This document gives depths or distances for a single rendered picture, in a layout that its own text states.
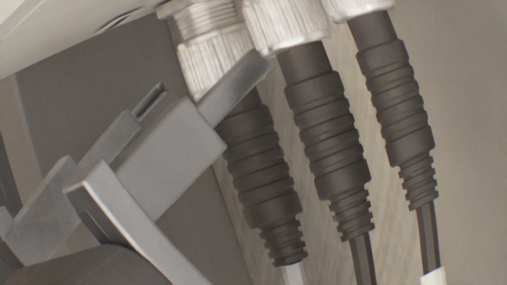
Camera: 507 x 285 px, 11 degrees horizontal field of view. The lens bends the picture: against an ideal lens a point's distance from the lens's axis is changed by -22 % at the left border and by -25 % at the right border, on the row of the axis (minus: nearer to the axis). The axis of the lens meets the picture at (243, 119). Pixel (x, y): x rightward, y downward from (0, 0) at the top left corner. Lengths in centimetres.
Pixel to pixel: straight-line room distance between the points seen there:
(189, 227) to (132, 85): 3
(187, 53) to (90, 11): 5
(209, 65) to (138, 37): 11
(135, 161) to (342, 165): 4
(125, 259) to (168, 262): 1
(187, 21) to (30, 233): 6
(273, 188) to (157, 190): 5
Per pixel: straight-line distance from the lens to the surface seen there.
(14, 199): 170
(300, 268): 65
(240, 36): 65
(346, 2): 58
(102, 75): 75
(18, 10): 52
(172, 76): 76
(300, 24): 62
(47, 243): 65
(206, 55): 65
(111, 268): 59
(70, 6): 58
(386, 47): 59
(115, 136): 67
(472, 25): 62
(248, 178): 65
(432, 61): 64
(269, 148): 65
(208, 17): 65
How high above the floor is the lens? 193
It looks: 40 degrees down
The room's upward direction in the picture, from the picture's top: 3 degrees clockwise
